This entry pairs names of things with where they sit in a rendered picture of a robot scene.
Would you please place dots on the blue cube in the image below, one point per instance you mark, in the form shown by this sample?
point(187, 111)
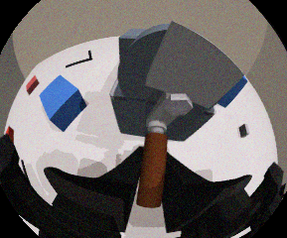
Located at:
point(62, 102)

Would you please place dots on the blue rectangular block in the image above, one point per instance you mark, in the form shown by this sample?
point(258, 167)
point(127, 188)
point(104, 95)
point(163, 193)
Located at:
point(230, 95)

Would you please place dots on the red rectangular block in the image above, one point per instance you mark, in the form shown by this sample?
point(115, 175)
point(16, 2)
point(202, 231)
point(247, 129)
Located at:
point(10, 133)
point(32, 84)

